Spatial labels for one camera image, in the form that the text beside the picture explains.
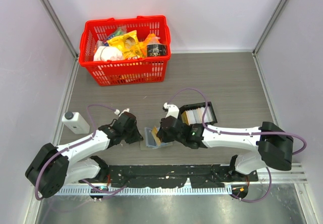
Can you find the white crumpled plastic bag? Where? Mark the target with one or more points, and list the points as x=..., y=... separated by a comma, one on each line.
x=108, y=53

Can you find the yellow snack bag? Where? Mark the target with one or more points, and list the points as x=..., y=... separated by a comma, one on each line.
x=128, y=44

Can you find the grey leather card holder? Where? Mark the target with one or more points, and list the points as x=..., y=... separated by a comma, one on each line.
x=149, y=142

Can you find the green blue snack packet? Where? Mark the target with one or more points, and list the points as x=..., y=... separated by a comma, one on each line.
x=119, y=31

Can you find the red plastic shopping basket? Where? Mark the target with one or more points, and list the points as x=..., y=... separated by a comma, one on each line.
x=147, y=70

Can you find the stack of white cards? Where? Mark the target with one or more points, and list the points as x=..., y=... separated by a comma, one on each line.
x=194, y=116

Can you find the orange snack packet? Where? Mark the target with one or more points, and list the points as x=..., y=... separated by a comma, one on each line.
x=150, y=39

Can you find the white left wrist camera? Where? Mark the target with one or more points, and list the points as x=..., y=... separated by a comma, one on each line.
x=119, y=112

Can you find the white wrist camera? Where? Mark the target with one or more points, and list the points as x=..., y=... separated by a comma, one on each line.
x=171, y=109
x=119, y=112

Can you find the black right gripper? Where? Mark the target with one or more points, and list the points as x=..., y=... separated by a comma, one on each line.
x=162, y=136

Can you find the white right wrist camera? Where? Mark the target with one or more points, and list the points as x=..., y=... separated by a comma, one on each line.
x=171, y=109

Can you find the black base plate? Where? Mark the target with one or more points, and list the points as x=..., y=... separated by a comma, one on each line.
x=172, y=176

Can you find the white device with grey button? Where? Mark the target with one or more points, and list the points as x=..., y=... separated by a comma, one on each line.
x=75, y=122

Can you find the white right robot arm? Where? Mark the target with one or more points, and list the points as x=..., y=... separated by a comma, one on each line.
x=267, y=145

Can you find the black labelled bottle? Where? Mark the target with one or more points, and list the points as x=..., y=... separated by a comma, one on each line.
x=156, y=50

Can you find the white slotted cable duct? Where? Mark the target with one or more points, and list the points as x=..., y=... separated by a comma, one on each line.
x=78, y=190

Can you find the black card box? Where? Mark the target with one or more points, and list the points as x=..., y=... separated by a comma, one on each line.
x=194, y=106

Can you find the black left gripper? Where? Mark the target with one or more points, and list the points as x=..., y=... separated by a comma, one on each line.
x=137, y=136

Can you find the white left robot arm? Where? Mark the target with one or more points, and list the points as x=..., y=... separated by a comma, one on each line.
x=56, y=166

